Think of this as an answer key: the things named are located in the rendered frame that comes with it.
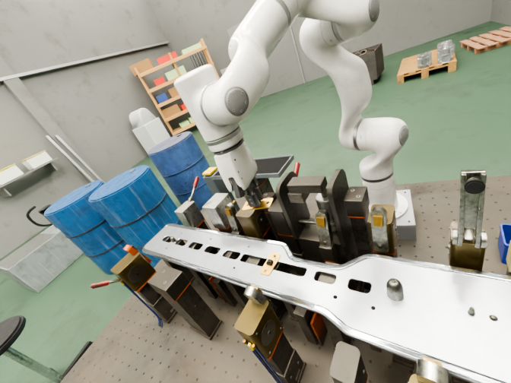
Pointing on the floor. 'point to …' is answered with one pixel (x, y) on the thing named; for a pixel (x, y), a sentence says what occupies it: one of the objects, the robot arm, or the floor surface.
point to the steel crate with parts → (372, 61)
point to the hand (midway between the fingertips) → (254, 197)
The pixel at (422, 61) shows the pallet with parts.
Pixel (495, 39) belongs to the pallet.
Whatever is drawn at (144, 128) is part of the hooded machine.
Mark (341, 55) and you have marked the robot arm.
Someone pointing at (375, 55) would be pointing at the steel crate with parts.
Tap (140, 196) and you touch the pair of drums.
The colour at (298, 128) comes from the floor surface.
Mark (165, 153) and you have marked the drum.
